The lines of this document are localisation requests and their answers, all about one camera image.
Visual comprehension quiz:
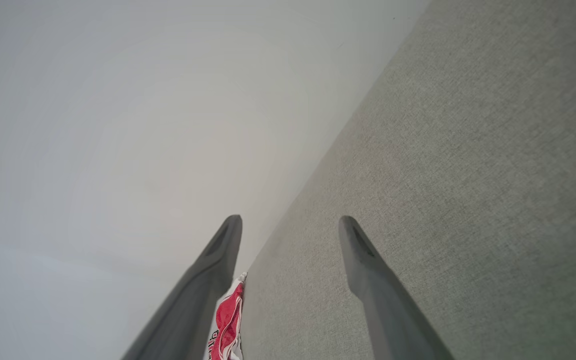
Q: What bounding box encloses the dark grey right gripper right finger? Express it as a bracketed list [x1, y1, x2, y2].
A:
[338, 215, 455, 360]

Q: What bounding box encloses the red and white jersey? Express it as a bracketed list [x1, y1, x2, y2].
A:
[203, 272, 247, 360]

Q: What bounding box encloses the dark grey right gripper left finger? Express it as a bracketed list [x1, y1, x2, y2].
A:
[121, 215, 243, 360]

